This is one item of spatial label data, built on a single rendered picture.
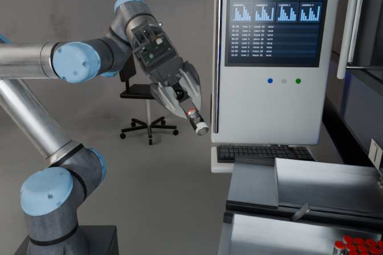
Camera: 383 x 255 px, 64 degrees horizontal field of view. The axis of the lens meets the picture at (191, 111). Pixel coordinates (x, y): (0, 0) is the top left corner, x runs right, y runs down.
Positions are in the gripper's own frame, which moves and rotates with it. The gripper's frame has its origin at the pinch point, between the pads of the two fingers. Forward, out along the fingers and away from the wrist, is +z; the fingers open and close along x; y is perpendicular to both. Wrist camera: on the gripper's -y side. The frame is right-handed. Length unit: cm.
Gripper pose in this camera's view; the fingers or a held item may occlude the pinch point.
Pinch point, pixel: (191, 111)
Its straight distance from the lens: 54.1
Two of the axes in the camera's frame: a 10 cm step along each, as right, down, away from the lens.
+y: -3.5, -5.0, -7.9
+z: 4.0, 6.8, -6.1
